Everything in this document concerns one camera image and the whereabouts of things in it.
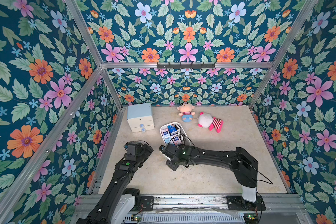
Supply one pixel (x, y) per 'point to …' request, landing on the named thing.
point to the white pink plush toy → (206, 120)
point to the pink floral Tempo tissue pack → (165, 133)
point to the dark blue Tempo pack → (167, 140)
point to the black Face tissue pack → (178, 127)
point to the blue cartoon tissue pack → (172, 129)
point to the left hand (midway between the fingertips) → (151, 150)
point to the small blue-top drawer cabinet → (139, 117)
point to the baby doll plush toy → (185, 109)
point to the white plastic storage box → (186, 139)
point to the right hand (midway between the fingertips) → (171, 161)
